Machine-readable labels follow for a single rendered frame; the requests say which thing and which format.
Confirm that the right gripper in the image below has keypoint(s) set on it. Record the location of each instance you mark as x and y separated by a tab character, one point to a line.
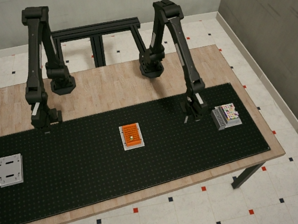
55	117

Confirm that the orange tube rack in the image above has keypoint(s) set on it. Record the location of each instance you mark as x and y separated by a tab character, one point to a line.
131	130

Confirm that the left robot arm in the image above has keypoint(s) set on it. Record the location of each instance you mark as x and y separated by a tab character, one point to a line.
164	10

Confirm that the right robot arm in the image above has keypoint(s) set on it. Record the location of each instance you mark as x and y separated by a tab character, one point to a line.
35	95

